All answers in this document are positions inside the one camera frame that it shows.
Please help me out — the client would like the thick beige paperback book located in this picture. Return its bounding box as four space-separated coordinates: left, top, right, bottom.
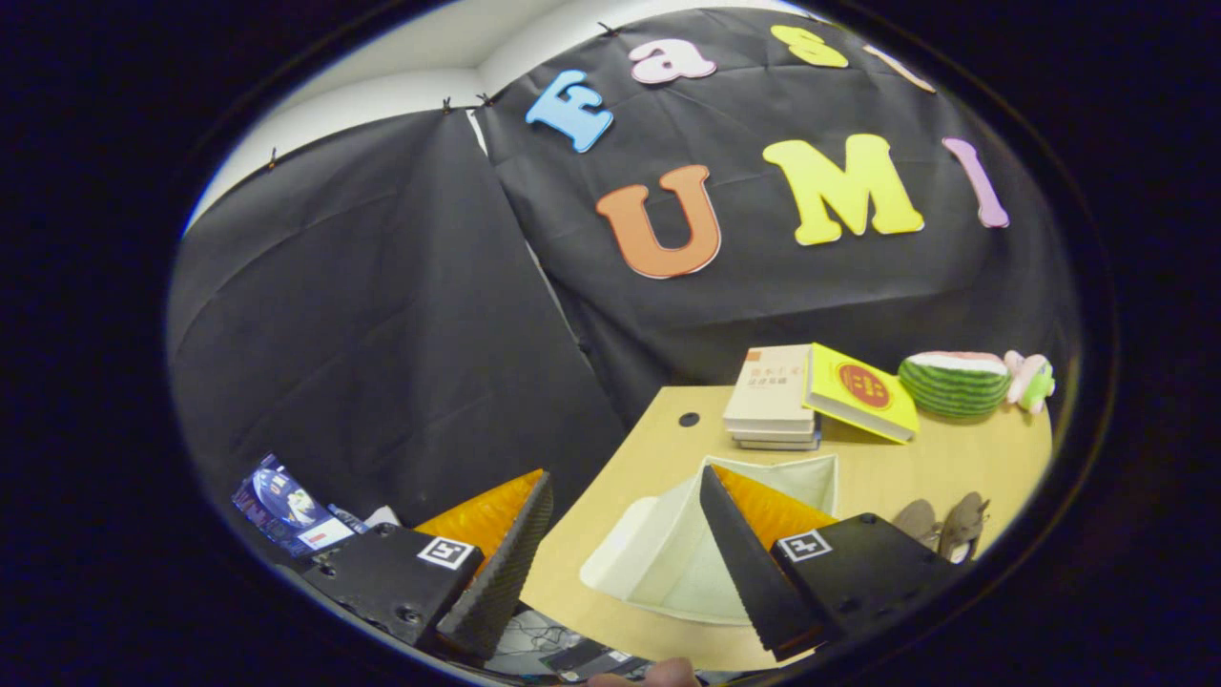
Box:
722 345 817 435

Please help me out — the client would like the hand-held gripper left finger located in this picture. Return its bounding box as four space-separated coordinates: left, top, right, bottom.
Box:
300 468 554 662

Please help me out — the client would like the black power strip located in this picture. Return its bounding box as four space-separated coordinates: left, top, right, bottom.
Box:
542 639 654 681

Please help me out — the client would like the yellow book with red circle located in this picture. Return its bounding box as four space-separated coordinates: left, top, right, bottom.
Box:
803 342 920 446

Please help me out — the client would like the brown fuzzy shoe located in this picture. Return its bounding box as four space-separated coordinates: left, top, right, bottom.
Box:
938 491 991 564
894 498 942 550

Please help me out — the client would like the thin beige book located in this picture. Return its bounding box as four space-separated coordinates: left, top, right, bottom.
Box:
730 427 819 446

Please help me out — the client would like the blue printed carton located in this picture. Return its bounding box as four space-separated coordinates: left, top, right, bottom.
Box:
232 453 356 559

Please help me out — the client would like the watermelon slice plush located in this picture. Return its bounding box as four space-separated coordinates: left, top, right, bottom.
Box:
898 351 1012 419

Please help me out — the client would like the beige fabric storage box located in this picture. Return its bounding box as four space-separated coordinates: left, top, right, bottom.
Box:
580 454 840 626

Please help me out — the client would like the pink and green plush toy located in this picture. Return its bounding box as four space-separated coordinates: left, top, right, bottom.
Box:
1004 350 1056 414

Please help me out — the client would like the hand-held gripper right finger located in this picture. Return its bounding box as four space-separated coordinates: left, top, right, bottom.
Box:
698 464 962 663

